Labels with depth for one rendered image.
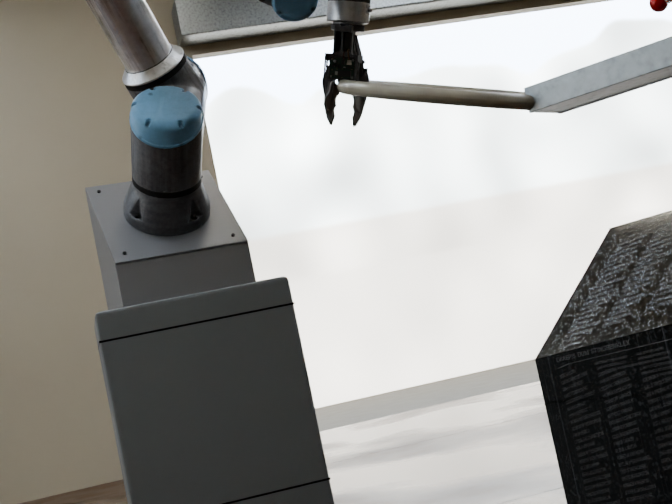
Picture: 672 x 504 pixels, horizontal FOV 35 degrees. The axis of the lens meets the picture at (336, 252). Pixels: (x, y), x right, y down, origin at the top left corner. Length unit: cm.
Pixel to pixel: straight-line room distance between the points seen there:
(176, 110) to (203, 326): 45
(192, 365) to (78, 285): 615
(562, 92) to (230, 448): 95
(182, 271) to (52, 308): 604
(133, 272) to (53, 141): 625
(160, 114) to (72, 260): 613
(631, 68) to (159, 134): 93
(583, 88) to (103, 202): 107
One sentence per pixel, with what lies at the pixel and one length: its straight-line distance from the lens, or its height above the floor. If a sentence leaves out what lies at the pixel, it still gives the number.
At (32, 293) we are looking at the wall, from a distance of 834.
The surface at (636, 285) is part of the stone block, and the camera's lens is 209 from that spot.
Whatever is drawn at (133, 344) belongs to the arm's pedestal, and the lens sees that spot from 220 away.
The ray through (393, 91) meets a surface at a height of 114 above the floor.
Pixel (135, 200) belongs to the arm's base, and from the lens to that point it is 236.
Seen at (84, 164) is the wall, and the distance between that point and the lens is 847.
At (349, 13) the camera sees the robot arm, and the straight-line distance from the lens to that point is 229.
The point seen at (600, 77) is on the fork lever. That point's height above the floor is 107.
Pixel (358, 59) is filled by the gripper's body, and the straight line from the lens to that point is 229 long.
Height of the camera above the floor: 70
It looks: 4 degrees up
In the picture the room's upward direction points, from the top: 12 degrees counter-clockwise
